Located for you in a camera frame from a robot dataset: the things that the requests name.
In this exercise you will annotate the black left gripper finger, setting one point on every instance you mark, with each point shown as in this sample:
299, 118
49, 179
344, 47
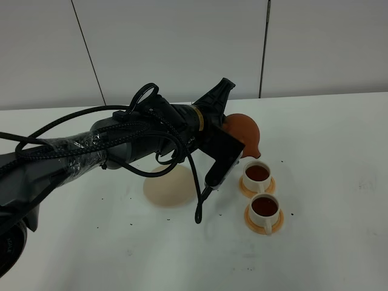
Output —
212, 104

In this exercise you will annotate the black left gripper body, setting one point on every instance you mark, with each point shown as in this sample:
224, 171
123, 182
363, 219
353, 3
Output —
203, 126

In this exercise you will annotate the brown clay teapot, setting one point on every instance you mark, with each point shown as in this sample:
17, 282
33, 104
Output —
245, 130

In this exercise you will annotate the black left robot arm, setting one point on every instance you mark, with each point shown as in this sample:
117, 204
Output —
149, 137

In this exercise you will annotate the cream round teapot coaster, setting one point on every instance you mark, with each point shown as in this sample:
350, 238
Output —
173, 189

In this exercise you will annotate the far white teacup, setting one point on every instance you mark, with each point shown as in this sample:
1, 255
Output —
256, 176

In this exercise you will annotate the white teacup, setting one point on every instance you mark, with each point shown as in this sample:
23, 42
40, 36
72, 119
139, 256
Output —
264, 212
256, 176

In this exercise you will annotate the far orange saucer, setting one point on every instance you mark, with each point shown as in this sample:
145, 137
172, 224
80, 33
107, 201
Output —
246, 192

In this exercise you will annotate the orange saucer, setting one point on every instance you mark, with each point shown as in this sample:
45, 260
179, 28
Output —
260, 230
246, 192

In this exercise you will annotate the near white teacup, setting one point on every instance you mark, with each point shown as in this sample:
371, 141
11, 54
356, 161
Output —
264, 212

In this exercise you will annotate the near orange saucer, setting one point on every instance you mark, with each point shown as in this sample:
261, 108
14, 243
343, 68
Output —
260, 230

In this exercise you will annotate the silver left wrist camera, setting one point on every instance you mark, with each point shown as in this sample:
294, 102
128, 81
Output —
226, 152

